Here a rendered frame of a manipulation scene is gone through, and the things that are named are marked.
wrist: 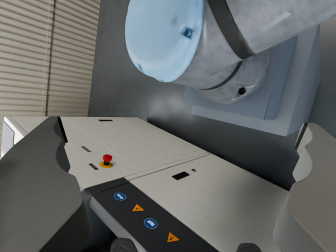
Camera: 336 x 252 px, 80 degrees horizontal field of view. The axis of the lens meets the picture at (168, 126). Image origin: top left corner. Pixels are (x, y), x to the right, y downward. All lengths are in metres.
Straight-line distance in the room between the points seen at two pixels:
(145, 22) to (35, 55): 1.98
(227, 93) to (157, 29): 0.18
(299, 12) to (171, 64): 0.12
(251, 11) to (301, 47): 0.31
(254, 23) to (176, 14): 0.07
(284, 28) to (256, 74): 0.15
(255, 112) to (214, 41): 0.21
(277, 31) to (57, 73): 2.15
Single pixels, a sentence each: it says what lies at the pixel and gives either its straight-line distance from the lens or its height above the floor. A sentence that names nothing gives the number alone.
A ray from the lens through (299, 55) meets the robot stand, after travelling 0.51.
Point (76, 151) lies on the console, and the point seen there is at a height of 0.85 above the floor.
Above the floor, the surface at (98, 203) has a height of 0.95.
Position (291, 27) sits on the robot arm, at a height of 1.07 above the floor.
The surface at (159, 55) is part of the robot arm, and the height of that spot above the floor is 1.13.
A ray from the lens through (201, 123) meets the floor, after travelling 1.46.
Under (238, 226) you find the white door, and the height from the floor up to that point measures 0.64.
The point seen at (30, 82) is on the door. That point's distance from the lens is 2.19.
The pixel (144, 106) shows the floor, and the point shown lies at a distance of 1.79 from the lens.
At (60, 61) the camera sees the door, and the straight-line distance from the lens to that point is 2.28.
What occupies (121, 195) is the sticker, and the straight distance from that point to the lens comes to 0.70.
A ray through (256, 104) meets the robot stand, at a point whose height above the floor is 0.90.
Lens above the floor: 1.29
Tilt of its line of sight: 53 degrees down
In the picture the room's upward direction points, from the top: 93 degrees counter-clockwise
